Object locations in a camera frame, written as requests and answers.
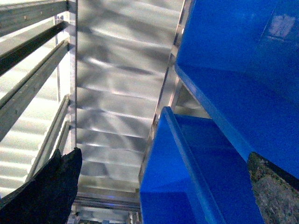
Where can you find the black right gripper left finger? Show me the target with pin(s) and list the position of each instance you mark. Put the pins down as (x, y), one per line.
(48, 196)

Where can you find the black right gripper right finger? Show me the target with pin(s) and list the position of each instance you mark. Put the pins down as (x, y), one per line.
(276, 191)

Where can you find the blue bin lower near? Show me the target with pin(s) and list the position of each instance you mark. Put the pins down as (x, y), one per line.
(195, 176)

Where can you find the blue bin upper shelf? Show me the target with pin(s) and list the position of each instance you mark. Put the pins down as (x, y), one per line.
(240, 60)

